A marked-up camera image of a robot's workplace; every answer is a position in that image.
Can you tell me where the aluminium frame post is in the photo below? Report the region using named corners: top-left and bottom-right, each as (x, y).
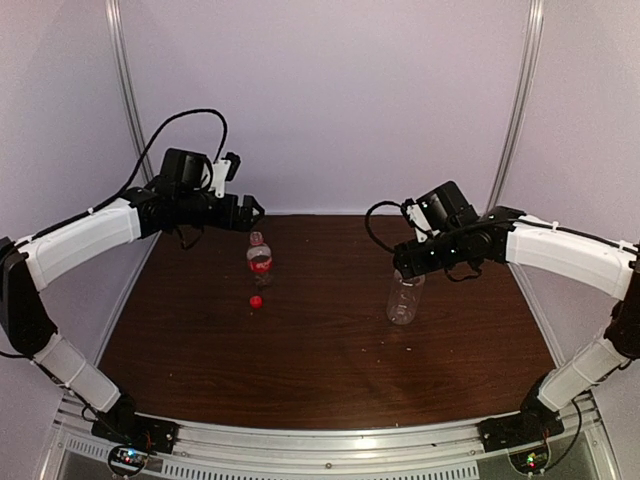
top-left (486, 0), bottom-right (545, 210)
top-left (105, 0), bottom-right (146, 156)

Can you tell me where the red bottle cap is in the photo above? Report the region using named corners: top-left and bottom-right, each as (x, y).
top-left (249, 295), bottom-right (264, 309)

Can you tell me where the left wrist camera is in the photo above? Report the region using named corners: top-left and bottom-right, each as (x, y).
top-left (206, 151), bottom-right (241, 198)

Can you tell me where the left aluminium frame post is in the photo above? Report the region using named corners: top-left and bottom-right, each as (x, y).
top-left (105, 0), bottom-right (146, 156)

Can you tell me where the right aluminium frame post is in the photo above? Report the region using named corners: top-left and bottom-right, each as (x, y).
top-left (486, 0), bottom-right (545, 210)

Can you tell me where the aluminium front rail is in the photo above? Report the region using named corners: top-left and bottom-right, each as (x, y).
top-left (39, 394), bottom-right (621, 480)

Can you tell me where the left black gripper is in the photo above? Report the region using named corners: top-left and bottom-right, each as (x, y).
top-left (176, 189), bottom-right (264, 231)

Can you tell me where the right black braided cable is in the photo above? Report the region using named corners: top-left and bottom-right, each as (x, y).
top-left (363, 199), bottom-right (640, 282)

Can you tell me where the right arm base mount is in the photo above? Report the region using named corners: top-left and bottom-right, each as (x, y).
top-left (478, 377), bottom-right (565, 476)

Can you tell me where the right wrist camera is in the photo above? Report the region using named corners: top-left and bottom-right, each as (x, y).
top-left (401, 198), bottom-right (433, 243)

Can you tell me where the clear plastic bottle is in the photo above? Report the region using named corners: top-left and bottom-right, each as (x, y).
top-left (386, 270), bottom-right (426, 325)

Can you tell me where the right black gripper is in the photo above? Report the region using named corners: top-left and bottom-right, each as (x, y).
top-left (394, 229), bottom-right (467, 279)

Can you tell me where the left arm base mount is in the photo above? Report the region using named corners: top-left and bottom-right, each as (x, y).
top-left (83, 393), bottom-right (179, 479)

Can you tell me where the clear cola bottle red label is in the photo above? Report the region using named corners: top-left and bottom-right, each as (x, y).
top-left (246, 231), bottom-right (273, 290)

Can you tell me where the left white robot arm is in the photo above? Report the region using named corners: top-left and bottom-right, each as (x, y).
top-left (1, 148), bottom-right (265, 444)

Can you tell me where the left black braided cable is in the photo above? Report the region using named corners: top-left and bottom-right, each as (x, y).
top-left (9, 107), bottom-right (230, 251)

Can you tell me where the black braided cable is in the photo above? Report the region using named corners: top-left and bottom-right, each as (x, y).
top-left (9, 107), bottom-right (230, 251)
top-left (363, 199), bottom-right (640, 282)

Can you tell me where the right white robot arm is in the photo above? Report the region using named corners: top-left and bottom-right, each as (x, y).
top-left (393, 181), bottom-right (639, 442)

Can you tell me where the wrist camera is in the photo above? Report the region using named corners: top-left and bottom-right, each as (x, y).
top-left (401, 198), bottom-right (433, 243)
top-left (206, 151), bottom-right (241, 198)

